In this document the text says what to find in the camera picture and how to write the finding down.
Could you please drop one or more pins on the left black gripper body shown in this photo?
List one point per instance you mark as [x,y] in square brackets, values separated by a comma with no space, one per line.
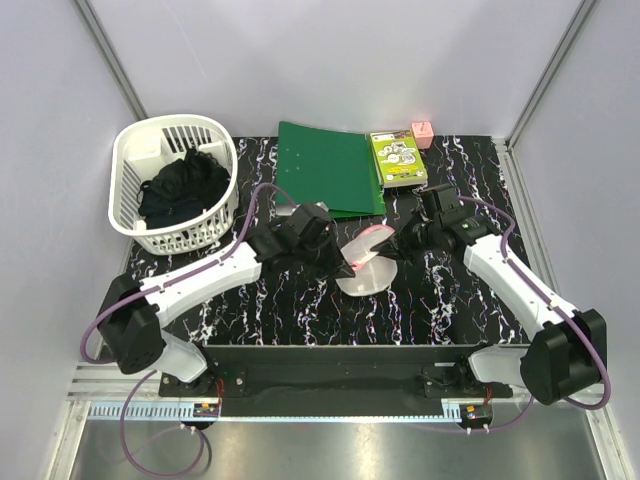
[309,255]

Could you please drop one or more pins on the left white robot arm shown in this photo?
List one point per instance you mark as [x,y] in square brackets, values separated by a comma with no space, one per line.
[134,316]

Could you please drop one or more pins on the white cable duct rail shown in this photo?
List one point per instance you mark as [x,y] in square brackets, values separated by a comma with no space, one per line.
[158,411]

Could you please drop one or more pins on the green book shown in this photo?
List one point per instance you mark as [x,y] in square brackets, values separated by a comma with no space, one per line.
[397,159]

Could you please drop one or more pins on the black marbled table mat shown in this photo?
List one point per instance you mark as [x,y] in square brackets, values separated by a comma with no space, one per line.
[433,301]

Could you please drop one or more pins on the pink small box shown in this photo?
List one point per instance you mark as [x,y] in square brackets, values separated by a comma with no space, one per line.
[423,134]

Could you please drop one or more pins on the green folder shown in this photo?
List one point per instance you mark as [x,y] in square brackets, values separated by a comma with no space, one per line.
[332,167]

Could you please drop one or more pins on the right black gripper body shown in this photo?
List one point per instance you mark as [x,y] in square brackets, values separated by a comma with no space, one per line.
[420,236]

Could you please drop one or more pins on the white mesh laundry bag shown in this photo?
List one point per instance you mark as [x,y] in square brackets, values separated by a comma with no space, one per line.
[373,273]

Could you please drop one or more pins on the white plastic laundry basket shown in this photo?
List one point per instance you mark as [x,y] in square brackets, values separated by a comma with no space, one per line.
[140,151]

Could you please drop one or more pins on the black clothes in basket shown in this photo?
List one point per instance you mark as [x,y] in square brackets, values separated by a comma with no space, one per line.
[182,190]

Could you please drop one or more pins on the black mounting base plate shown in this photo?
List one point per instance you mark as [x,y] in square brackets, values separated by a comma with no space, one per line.
[334,382]

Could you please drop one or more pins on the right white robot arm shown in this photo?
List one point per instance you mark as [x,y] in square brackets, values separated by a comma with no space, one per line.
[566,356]

